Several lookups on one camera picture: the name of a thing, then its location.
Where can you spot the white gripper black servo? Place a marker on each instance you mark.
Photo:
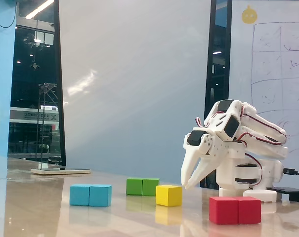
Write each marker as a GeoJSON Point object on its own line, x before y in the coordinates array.
{"type": "Point", "coordinates": [194, 151]}

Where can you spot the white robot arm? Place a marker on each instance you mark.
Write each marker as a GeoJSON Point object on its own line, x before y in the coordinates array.
{"type": "Point", "coordinates": [263, 133]}

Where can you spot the yellow wooden cube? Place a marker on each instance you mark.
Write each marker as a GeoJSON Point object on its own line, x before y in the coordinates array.
{"type": "Point", "coordinates": [167, 196]}

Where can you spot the red wooden block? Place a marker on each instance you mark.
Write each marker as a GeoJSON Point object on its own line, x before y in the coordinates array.
{"type": "Point", "coordinates": [234, 211]}

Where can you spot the green wooden block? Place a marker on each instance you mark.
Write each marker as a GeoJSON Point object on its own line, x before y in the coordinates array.
{"type": "Point", "coordinates": [141, 187]}

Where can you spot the blue wooden block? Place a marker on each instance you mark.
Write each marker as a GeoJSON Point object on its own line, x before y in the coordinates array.
{"type": "Point", "coordinates": [90, 196]}

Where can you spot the flat black box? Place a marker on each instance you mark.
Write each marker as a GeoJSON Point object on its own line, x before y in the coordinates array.
{"type": "Point", "coordinates": [292, 193]}

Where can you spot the whiteboard with pen sketches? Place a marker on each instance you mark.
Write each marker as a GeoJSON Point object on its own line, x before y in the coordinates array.
{"type": "Point", "coordinates": [270, 61]}

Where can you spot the yellow round face sticker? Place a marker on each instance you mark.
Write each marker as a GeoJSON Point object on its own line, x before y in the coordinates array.
{"type": "Point", "coordinates": [249, 15]}

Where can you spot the black window frame post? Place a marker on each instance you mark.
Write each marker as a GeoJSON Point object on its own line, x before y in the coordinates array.
{"type": "Point", "coordinates": [208, 98]}
{"type": "Point", "coordinates": [60, 98]}

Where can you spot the flat wooden base plate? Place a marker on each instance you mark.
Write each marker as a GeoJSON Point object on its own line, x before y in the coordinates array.
{"type": "Point", "coordinates": [60, 171]}

